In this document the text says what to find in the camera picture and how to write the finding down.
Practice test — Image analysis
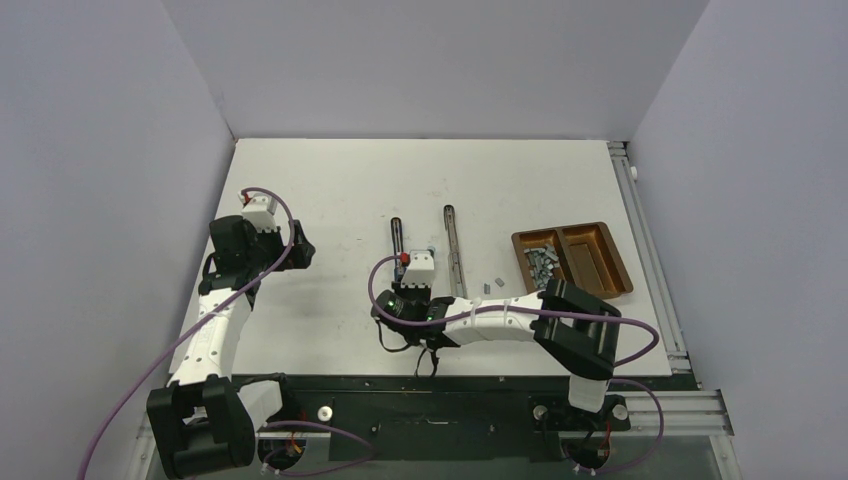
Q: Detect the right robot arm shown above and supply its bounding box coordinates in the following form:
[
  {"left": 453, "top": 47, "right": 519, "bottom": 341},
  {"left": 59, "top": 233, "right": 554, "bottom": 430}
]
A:
[{"left": 371, "top": 280, "right": 622, "bottom": 428}]

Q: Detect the blue stapler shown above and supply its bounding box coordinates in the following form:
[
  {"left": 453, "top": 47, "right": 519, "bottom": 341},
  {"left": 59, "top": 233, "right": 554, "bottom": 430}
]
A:
[{"left": 390, "top": 217, "right": 405, "bottom": 281}]

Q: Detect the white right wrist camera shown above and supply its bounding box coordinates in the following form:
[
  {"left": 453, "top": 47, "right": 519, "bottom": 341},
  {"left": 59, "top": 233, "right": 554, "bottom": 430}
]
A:
[{"left": 400, "top": 250, "right": 435, "bottom": 289}]

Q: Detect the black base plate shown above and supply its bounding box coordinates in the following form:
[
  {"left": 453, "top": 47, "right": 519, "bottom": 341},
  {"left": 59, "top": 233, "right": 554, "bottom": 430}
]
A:
[{"left": 165, "top": 374, "right": 700, "bottom": 463}]

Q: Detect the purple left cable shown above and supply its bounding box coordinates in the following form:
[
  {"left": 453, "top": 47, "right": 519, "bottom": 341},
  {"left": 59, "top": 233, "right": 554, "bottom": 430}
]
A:
[{"left": 76, "top": 186, "right": 379, "bottom": 480}]

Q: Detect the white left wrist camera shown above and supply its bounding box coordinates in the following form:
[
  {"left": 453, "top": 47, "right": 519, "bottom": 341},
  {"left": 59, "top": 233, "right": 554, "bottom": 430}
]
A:
[{"left": 241, "top": 195, "right": 280, "bottom": 234}]

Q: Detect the silver black stapler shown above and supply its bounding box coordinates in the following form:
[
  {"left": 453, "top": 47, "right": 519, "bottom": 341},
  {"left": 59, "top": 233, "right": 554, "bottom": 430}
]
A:
[{"left": 443, "top": 205, "right": 467, "bottom": 298}]

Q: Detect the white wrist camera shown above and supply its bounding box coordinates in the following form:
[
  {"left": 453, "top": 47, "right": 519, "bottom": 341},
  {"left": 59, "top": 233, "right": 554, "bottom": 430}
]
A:
[
  {"left": 400, "top": 250, "right": 435, "bottom": 289},
  {"left": 241, "top": 195, "right": 280, "bottom": 234}
]

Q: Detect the brown plastic divided tray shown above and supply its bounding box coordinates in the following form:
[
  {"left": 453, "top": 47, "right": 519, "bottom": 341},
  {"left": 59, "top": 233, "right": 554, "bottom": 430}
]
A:
[{"left": 511, "top": 222, "right": 634, "bottom": 299}]

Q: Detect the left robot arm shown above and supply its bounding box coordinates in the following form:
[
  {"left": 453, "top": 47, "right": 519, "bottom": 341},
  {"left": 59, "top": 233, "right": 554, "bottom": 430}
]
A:
[{"left": 146, "top": 214, "right": 315, "bottom": 479}]

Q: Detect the aluminium frame rail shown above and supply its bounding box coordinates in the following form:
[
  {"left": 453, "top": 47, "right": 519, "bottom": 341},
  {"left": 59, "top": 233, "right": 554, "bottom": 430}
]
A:
[{"left": 135, "top": 140, "right": 737, "bottom": 441}]

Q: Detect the pile of grey staples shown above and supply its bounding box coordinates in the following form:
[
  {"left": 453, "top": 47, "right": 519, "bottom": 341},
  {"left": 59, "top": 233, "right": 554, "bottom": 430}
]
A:
[{"left": 523, "top": 243, "right": 562, "bottom": 289}]

